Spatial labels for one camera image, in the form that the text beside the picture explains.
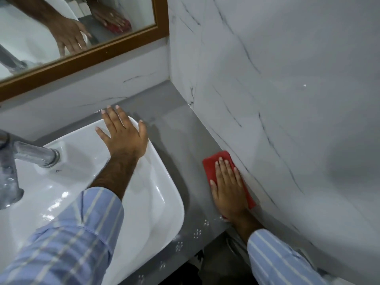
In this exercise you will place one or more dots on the person's right hand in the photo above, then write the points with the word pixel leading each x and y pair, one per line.
pixel 230 194

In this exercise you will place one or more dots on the person's left hand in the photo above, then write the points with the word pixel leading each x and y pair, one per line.
pixel 126 138

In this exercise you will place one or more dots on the person's left middle finger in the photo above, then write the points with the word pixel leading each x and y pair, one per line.
pixel 113 116

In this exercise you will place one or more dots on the person's left little finger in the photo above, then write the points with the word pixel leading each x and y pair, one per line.
pixel 102 134

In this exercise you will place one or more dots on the person's right little finger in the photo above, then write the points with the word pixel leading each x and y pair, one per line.
pixel 237 177

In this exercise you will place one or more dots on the person's left thumb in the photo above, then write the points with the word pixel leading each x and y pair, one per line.
pixel 143 131

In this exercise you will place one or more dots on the person's right thumb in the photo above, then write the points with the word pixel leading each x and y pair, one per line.
pixel 214 189

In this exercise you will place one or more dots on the person's right middle finger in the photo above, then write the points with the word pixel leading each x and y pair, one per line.
pixel 223 170

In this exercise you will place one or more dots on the red cleaning cloth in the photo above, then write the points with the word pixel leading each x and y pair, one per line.
pixel 211 164

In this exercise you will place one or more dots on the person's left forearm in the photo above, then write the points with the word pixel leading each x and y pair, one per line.
pixel 74 225

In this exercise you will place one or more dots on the person's right forearm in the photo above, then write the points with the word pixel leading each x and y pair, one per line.
pixel 273 258

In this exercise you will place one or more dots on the white ceramic sink basin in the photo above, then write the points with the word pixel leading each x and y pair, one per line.
pixel 148 210

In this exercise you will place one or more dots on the chrome faucet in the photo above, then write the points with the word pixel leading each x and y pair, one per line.
pixel 29 152

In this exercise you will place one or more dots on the wooden framed mirror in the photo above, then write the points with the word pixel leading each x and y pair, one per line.
pixel 89 26

